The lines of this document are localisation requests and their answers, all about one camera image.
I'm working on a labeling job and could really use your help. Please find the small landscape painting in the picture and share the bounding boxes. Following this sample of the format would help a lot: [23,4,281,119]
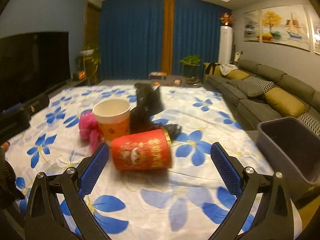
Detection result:
[243,10,260,42]

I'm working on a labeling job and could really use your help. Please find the blue curtain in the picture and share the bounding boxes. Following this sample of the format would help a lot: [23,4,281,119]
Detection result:
[99,0,238,82]

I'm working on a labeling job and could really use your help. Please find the white flower painting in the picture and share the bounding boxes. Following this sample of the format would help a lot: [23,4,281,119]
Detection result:
[310,5,320,55]

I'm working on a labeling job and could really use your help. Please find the red cylindrical tin can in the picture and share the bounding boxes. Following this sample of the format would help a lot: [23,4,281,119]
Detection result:
[111,128,173,171]

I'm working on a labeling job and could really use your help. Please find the grey pillow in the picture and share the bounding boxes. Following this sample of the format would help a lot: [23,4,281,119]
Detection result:
[226,79,265,98]

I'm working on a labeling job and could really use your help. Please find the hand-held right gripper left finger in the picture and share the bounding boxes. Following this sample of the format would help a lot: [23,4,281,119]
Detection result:
[24,143,112,240]

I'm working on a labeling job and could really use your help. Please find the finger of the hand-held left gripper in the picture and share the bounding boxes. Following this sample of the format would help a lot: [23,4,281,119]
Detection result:
[24,94,50,119]

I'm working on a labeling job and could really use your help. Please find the grey television cabinet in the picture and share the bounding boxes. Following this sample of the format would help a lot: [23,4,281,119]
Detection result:
[47,76,90,98]

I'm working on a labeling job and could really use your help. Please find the white floor air conditioner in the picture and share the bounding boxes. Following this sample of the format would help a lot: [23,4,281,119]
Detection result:
[218,26,233,64]

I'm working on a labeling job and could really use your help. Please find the potted plant in dark pot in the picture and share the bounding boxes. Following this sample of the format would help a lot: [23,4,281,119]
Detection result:
[179,54,202,78]

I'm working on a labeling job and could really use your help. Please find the orange curtain strip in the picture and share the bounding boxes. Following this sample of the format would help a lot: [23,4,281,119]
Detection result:
[161,0,175,73]

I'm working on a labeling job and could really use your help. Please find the artificial flower decoration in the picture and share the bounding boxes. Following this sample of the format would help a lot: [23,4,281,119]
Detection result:
[219,12,235,27]

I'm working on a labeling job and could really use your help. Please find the floral printed bedsheet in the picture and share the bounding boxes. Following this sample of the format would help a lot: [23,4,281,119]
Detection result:
[5,80,300,240]

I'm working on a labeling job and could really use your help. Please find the black white patterned pillow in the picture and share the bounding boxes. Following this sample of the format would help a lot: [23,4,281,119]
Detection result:
[244,76,275,93]
[297,112,320,140]

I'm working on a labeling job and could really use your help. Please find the large black plastic bag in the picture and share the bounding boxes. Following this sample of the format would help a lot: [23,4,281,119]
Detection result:
[130,82,165,134]

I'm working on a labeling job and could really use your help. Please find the small black plastic bag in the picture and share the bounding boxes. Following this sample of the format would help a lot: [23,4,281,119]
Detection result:
[150,123,182,140]

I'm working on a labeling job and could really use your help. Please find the grey plastic bin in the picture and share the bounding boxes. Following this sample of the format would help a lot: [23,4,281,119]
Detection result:
[257,117,320,184]

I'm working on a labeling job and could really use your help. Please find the sailboat and tree painting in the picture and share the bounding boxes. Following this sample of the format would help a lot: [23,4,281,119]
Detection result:
[261,5,310,52]

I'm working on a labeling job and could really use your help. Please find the small yellow pillow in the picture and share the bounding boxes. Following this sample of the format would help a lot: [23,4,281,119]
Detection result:
[226,70,250,80]

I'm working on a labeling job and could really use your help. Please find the large yellow pillow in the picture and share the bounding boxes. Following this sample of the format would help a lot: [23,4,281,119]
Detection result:
[264,87,306,118]

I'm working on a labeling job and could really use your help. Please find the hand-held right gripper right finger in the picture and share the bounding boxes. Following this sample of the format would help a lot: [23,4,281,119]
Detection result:
[207,142,300,240]

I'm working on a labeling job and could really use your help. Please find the pink mesh bath sponge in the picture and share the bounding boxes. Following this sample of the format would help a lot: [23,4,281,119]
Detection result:
[79,112,103,152]

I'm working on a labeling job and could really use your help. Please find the paper cup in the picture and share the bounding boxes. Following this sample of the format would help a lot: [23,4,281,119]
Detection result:
[92,99,132,147]

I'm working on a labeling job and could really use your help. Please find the white clothes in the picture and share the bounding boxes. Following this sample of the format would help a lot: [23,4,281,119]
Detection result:
[220,63,238,77]

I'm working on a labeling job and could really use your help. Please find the flat screen television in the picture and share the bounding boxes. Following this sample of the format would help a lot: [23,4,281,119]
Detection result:
[0,31,70,112]

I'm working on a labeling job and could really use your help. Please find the potted plant on stand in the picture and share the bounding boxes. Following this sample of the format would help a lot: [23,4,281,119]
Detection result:
[77,44,102,84]

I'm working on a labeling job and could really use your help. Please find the grey sofa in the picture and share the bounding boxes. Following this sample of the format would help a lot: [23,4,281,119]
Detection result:
[204,59,320,140]

